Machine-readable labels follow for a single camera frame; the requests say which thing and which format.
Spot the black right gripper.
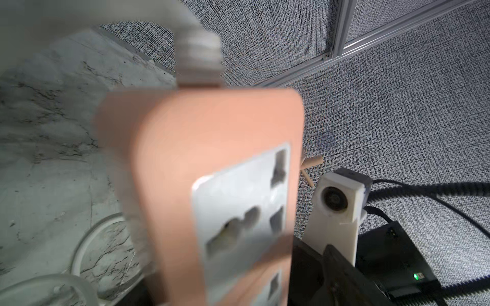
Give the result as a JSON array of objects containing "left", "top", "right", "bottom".
[{"left": 290, "top": 221, "right": 444, "bottom": 305}]

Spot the pink power strip white cord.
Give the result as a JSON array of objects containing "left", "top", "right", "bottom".
[{"left": 0, "top": 0, "right": 306, "bottom": 306}]

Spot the wooden mug tree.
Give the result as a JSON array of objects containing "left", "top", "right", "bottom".
[{"left": 300, "top": 154, "right": 324, "bottom": 187}]

